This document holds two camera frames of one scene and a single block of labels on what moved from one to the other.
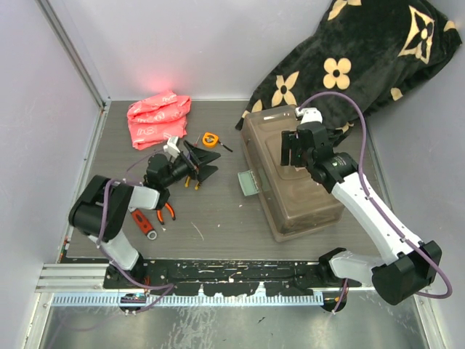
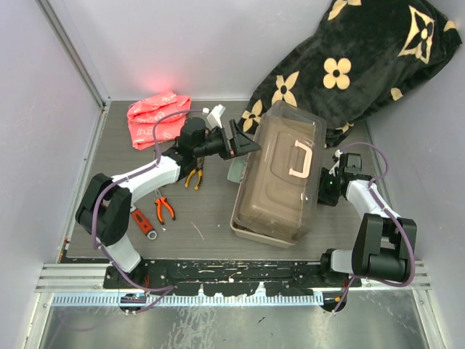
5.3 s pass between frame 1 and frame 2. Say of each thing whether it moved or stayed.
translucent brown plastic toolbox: moved
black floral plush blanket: stayed
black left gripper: moved
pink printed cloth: stayed
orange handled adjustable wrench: stayed
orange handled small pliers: stayed
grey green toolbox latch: moved
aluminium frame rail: stayed
